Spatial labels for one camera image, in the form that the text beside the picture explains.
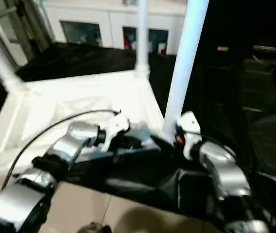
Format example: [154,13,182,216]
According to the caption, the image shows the white plastic table top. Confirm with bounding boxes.
[0,67,166,181]

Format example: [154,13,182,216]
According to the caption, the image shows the black work mat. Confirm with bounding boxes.
[0,41,276,233]

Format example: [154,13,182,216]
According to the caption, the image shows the white glass-door cabinet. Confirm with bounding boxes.
[43,0,188,55]

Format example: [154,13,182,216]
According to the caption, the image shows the black flat device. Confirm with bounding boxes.
[252,45,276,60]

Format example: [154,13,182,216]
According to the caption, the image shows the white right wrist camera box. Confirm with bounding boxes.
[175,111,203,160]

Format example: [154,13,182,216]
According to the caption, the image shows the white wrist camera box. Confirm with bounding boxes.
[175,111,203,160]
[99,113,131,152]

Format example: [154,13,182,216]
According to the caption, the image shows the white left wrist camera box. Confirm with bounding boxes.
[99,113,131,152]

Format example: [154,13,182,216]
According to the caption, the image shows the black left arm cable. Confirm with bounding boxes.
[1,109,122,191]

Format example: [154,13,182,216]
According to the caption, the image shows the grey metal rack frame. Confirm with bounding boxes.
[0,0,49,64]

